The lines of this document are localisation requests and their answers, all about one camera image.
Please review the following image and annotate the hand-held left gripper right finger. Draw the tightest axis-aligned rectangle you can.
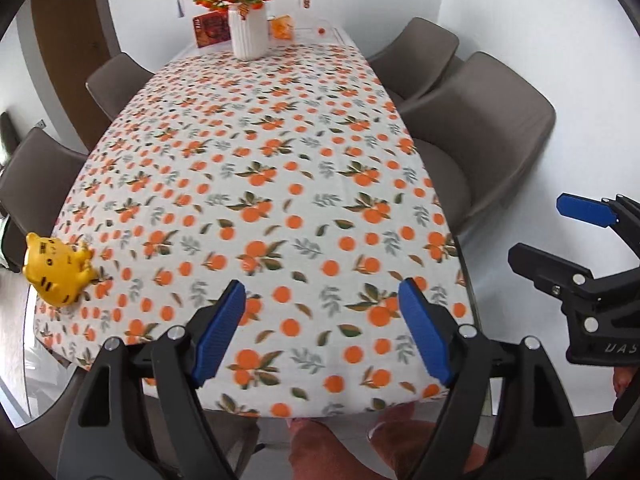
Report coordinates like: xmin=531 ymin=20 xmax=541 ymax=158
xmin=398 ymin=277 xmax=586 ymax=480

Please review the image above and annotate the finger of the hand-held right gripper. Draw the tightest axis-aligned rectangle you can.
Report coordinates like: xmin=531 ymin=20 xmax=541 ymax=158
xmin=556 ymin=191 xmax=640 ymax=246
xmin=507 ymin=242 xmax=617 ymax=332

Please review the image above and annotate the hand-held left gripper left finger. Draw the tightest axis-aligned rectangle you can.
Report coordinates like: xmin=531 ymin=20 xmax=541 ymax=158
xmin=56 ymin=280 xmax=247 ymax=480

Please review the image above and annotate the person's right hand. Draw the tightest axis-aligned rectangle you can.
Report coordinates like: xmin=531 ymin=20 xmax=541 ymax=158
xmin=612 ymin=365 xmax=640 ymax=401

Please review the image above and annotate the person's right leg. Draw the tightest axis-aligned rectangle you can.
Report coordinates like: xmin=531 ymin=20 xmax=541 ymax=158
xmin=367 ymin=402 xmax=488 ymax=480

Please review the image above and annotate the person's leg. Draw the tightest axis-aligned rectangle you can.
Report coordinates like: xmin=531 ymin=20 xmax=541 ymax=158
xmin=367 ymin=402 xmax=488 ymax=480
xmin=290 ymin=417 xmax=371 ymax=480

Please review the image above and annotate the grey-brown upholstered chair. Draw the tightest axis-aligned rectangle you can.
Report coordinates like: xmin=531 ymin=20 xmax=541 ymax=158
xmin=367 ymin=17 xmax=461 ymax=107
xmin=0 ymin=127 xmax=90 ymax=271
xmin=86 ymin=52 xmax=156 ymax=122
xmin=400 ymin=51 xmax=557 ymax=237

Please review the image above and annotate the person's left leg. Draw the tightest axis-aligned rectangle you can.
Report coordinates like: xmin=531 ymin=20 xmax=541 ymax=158
xmin=290 ymin=417 xmax=371 ymax=480

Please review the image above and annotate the yellow tiger toy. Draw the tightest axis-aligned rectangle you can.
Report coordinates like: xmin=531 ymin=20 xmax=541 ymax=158
xmin=22 ymin=232 xmax=101 ymax=307

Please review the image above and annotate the orange print tablecloth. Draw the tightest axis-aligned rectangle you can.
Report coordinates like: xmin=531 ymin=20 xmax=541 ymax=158
xmin=32 ymin=42 xmax=476 ymax=418

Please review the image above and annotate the dark leather sofa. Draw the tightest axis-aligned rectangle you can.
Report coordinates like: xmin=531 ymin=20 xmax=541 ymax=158
xmin=0 ymin=111 xmax=22 ymax=168

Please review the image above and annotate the white ribbed vase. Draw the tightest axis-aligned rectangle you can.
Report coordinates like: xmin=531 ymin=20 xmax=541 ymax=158
xmin=227 ymin=2 xmax=270 ymax=62

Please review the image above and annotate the red greeting card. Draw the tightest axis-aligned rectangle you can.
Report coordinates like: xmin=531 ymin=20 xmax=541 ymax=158
xmin=192 ymin=11 xmax=232 ymax=49

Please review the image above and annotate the orange fruit in clear wrap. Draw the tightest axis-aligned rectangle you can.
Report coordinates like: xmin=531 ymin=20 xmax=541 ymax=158
xmin=270 ymin=15 xmax=296 ymax=41

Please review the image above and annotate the brown wooden door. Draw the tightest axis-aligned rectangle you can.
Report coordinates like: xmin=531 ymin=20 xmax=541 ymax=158
xmin=30 ymin=0 xmax=121 ymax=153

